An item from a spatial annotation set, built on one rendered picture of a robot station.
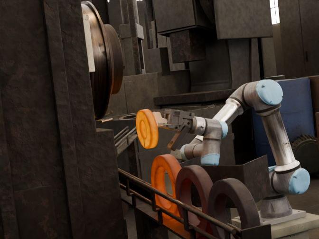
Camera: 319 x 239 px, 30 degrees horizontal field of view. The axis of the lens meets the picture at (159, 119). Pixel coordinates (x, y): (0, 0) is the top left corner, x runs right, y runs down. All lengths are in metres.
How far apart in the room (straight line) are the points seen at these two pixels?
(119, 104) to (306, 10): 2.44
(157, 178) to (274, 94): 1.01
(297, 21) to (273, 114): 4.78
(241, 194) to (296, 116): 4.37
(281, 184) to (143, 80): 3.89
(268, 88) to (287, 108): 3.02
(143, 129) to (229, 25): 3.52
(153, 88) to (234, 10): 1.22
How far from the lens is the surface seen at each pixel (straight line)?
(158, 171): 1.75
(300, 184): 2.72
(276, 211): 2.83
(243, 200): 1.32
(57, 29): 1.83
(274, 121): 2.66
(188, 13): 5.96
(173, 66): 7.45
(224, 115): 2.66
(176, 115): 2.39
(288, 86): 5.64
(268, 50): 9.80
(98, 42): 2.17
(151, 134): 2.30
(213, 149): 2.45
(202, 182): 1.48
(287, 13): 7.52
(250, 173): 1.92
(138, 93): 6.52
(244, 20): 6.00
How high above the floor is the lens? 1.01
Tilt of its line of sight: 4 degrees down
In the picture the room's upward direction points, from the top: 6 degrees counter-clockwise
